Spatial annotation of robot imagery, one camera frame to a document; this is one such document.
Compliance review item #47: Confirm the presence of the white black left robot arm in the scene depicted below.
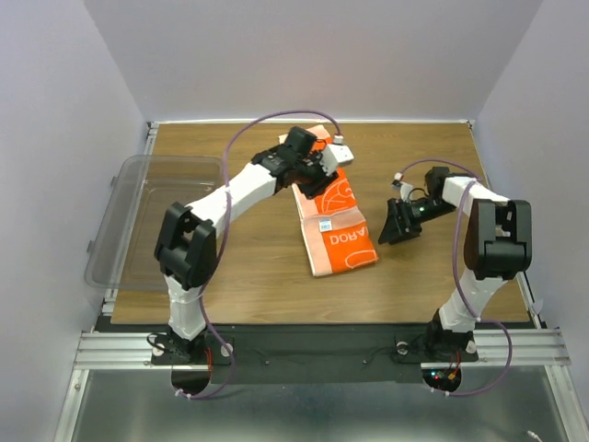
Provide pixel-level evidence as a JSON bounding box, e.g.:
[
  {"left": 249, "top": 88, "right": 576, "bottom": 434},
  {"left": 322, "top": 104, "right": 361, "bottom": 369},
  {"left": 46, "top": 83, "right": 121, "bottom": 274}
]
[{"left": 154, "top": 126, "right": 353, "bottom": 363}]

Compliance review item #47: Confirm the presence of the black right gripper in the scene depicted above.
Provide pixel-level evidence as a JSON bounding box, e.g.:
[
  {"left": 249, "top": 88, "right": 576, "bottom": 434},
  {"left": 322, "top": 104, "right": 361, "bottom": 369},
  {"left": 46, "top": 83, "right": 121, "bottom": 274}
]
[{"left": 376, "top": 197, "right": 455, "bottom": 245}]

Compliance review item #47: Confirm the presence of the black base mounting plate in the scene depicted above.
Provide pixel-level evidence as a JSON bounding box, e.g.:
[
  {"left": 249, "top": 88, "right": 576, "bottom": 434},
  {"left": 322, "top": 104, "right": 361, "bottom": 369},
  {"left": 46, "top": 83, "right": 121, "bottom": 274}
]
[{"left": 150, "top": 323, "right": 479, "bottom": 385}]

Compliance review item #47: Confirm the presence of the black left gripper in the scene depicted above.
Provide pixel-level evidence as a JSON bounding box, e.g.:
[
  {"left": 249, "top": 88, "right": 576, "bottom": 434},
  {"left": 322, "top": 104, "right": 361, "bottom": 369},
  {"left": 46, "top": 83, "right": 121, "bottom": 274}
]
[{"left": 294, "top": 149, "right": 338, "bottom": 201}]

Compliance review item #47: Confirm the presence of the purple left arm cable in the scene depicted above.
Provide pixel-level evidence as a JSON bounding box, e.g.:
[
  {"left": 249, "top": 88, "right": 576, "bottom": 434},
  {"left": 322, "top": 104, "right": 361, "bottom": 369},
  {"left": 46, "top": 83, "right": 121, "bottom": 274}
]
[{"left": 173, "top": 109, "right": 344, "bottom": 401}]

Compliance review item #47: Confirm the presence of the aluminium frame rail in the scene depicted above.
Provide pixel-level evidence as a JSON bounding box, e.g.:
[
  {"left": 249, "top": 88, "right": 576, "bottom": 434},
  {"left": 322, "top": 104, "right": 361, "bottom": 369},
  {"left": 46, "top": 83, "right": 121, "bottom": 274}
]
[{"left": 74, "top": 329, "right": 572, "bottom": 370}]

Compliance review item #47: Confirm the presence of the orange white cartoon towel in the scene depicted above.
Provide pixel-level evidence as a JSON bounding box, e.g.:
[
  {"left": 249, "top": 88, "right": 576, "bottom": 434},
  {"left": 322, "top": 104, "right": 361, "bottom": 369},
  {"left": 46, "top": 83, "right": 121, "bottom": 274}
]
[{"left": 278, "top": 123, "right": 381, "bottom": 277}]

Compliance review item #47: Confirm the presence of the clear plastic bin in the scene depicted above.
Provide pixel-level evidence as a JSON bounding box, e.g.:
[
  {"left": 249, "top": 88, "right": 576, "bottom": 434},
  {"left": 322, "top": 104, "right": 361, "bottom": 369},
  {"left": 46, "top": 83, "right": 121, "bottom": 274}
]
[{"left": 85, "top": 155, "right": 222, "bottom": 291}]

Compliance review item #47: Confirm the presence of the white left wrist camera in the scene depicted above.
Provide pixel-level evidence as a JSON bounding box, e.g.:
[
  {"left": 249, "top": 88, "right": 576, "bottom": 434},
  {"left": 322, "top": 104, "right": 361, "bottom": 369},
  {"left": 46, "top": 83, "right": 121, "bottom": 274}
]
[{"left": 319, "top": 134, "right": 354, "bottom": 176}]

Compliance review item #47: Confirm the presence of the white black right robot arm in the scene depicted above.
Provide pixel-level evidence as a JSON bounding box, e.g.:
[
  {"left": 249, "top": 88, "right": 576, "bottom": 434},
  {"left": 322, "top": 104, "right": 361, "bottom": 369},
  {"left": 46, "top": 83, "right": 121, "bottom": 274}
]
[{"left": 378, "top": 167, "right": 532, "bottom": 362}]

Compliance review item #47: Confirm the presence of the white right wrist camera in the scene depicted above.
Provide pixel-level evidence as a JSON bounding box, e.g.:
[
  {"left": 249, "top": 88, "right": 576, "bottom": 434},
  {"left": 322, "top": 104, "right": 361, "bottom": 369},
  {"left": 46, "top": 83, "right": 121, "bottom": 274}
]
[{"left": 391, "top": 172, "right": 414, "bottom": 202}]

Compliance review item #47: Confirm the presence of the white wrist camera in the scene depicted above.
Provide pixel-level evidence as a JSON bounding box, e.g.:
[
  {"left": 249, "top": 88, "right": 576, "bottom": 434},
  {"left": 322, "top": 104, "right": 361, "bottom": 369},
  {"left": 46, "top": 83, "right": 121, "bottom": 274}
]
[
  {"left": 319, "top": 134, "right": 354, "bottom": 176},
  {"left": 391, "top": 172, "right": 414, "bottom": 202}
]

